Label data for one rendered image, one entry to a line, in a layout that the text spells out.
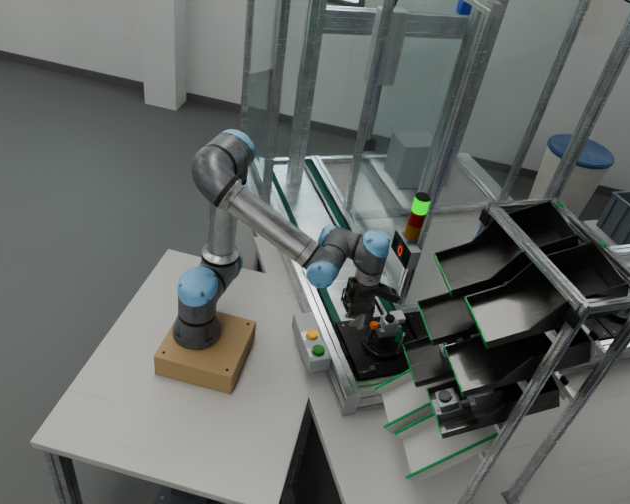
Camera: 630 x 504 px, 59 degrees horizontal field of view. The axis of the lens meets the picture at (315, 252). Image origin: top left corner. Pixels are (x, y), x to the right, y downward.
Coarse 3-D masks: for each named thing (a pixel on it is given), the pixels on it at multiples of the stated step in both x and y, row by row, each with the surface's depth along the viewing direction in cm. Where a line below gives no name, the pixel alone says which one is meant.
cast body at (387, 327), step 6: (384, 318) 175; (390, 318) 174; (396, 318) 176; (384, 324) 175; (390, 324) 174; (396, 324) 174; (378, 330) 176; (384, 330) 175; (390, 330) 176; (396, 330) 176; (378, 336) 177; (384, 336) 177; (390, 336) 178
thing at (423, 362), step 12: (468, 336) 149; (408, 348) 152; (420, 348) 151; (432, 348) 149; (408, 360) 146; (420, 360) 148; (432, 360) 147; (420, 372) 145; (432, 372) 144; (444, 372) 143; (420, 384) 142
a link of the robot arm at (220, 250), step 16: (208, 144) 146; (224, 144) 146; (240, 144) 150; (240, 160) 148; (240, 176) 153; (208, 224) 167; (224, 224) 163; (208, 240) 169; (224, 240) 167; (208, 256) 171; (224, 256) 171; (240, 256) 181; (224, 272) 173
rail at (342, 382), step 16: (288, 272) 217; (304, 272) 206; (304, 288) 200; (304, 304) 200; (320, 304) 194; (320, 320) 188; (336, 352) 179; (336, 368) 173; (336, 384) 174; (352, 384) 169; (336, 400) 175; (352, 400) 168
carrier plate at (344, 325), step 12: (336, 324) 187; (348, 324) 187; (348, 336) 183; (360, 336) 184; (408, 336) 187; (348, 348) 179; (360, 348) 180; (360, 360) 176; (372, 360) 176; (384, 360) 177; (396, 360) 178; (360, 372) 172; (372, 372) 173; (384, 372) 173; (396, 372) 174
